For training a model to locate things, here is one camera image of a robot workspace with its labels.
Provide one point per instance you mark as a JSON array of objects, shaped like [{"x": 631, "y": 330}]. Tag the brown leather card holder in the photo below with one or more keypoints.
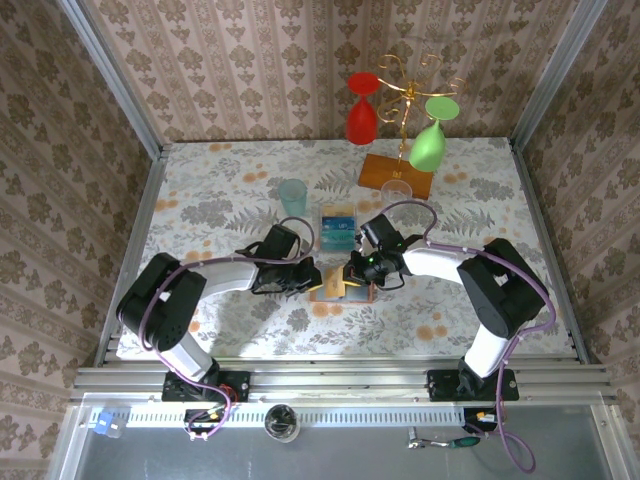
[{"x": 367, "y": 297}]

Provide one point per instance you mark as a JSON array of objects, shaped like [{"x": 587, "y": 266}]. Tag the teal credit card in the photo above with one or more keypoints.
[
  {"x": 335, "y": 246},
  {"x": 332, "y": 234}
]

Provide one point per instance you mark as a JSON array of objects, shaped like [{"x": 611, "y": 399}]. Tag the clear plastic box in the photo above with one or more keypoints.
[{"x": 317, "y": 220}]

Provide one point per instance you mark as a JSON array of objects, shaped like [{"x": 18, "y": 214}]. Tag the blue credit card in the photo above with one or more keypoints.
[{"x": 335, "y": 222}]

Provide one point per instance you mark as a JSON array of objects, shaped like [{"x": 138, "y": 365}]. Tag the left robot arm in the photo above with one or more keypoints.
[{"x": 160, "y": 300}]

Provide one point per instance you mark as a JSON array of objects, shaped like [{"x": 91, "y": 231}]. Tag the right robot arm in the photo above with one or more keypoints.
[{"x": 500, "y": 295}]

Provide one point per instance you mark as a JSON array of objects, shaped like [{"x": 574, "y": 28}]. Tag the teal plastic cup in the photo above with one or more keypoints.
[{"x": 293, "y": 200}]

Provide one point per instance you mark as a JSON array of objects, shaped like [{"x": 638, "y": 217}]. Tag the clear plastic cup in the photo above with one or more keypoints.
[{"x": 396, "y": 190}]

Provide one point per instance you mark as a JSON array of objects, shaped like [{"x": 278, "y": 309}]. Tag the gold glass rack stand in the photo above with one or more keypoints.
[{"x": 390, "y": 175}]

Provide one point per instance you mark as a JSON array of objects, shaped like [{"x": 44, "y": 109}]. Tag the green wine glass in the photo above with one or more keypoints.
[{"x": 427, "y": 150}]

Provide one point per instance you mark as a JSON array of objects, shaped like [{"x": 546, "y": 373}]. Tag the red wine glass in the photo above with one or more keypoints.
[{"x": 361, "y": 125}]

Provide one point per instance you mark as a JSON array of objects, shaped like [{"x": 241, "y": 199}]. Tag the round metal cup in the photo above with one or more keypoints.
[{"x": 282, "y": 422}]

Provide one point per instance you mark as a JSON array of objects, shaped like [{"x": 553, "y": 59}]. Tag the silver ratchet wrench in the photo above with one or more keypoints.
[{"x": 417, "y": 442}]

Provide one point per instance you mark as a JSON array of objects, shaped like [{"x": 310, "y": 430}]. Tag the grey metal shelf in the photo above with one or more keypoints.
[{"x": 350, "y": 460}]

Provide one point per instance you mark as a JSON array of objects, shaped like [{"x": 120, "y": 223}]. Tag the blue white connector block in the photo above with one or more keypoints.
[{"x": 104, "y": 423}]

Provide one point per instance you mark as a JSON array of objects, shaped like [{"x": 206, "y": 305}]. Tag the aluminium frame cross rail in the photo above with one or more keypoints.
[{"x": 340, "y": 382}]

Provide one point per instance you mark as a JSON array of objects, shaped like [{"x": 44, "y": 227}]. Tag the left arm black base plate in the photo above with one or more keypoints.
[{"x": 240, "y": 385}]

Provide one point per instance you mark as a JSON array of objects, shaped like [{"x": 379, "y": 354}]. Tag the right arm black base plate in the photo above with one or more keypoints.
[{"x": 440, "y": 387}]

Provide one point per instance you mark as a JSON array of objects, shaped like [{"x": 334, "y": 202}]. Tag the aluminium table side rail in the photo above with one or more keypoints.
[
  {"x": 147, "y": 200},
  {"x": 537, "y": 212}
]

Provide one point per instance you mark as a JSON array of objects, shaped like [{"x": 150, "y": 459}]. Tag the black wiring connector bracket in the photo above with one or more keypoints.
[
  {"x": 200, "y": 420},
  {"x": 475, "y": 422}
]

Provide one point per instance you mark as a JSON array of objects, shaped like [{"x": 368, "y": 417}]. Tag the aluminium frame post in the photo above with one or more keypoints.
[
  {"x": 116, "y": 85},
  {"x": 559, "y": 70}
]

